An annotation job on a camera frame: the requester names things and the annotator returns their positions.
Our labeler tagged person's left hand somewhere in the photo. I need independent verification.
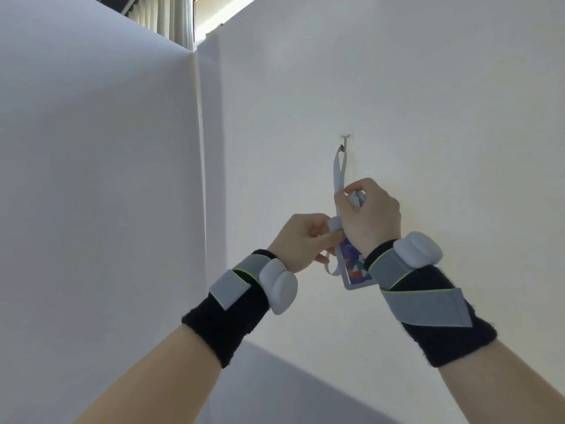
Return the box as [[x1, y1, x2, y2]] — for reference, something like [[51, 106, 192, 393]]
[[267, 213, 345, 274]]

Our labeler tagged person's right hand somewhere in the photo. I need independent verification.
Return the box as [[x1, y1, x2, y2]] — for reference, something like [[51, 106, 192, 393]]
[[334, 178, 402, 259]]

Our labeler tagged grey lanyard strap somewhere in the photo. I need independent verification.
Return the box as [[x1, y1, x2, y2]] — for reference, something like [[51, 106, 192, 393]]
[[324, 145, 367, 277]]

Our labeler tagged person's right forearm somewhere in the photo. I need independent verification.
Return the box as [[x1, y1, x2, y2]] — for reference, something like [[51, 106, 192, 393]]
[[439, 339, 565, 424]]

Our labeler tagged person's left forearm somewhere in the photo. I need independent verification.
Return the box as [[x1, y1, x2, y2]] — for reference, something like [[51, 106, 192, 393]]
[[72, 324, 222, 424]]

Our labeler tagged colourful badge card holder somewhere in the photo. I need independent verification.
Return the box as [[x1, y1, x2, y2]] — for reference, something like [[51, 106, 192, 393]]
[[338, 236, 379, 291]]

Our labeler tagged white wrist tracker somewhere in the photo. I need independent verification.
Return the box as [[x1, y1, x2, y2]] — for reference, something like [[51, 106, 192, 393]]
[[259, 259, 299, 316], [392, 231, 444, 274]]

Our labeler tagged beige curtain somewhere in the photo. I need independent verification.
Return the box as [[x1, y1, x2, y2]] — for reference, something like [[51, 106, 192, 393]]
[[125, 0, 195, 52]]

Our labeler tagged black wristband with grey strap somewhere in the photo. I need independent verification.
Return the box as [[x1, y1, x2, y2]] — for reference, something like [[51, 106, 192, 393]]
[[181, 249, 283, 370], [362, 238, 498, 369]]

